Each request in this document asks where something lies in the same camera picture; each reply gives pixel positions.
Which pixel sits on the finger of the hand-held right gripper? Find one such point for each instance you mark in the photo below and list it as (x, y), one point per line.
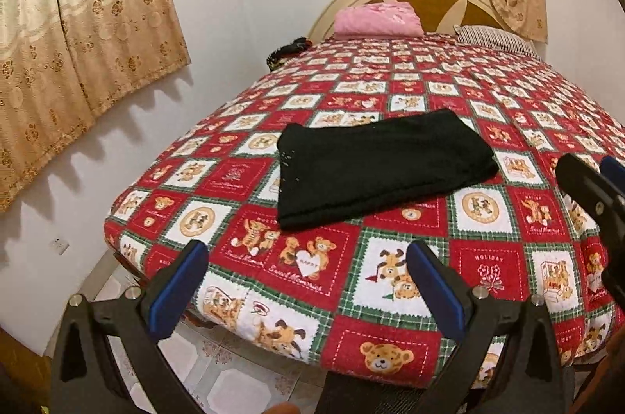
(586, 189)
(614, 172)

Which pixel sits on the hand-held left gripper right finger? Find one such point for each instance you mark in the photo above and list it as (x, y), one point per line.
(437, 292)

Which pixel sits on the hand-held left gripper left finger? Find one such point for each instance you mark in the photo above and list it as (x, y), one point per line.
(178, 292)

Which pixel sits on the black pants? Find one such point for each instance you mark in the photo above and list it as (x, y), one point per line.
(376, 165)

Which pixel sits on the red printed bear blanket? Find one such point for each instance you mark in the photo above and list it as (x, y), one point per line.
(439, 248)

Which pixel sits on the striped pillow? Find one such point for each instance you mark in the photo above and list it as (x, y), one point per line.
(493, 37)

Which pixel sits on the wooden bed headboard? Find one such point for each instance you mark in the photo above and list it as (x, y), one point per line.
(429, 3)

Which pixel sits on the dark cloth bundle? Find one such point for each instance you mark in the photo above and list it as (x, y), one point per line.
(285, 52)

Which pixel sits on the pink pillow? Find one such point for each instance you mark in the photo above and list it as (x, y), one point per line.
(376, 20)

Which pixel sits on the white wall socket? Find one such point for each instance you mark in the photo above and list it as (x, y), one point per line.
(59, 245)

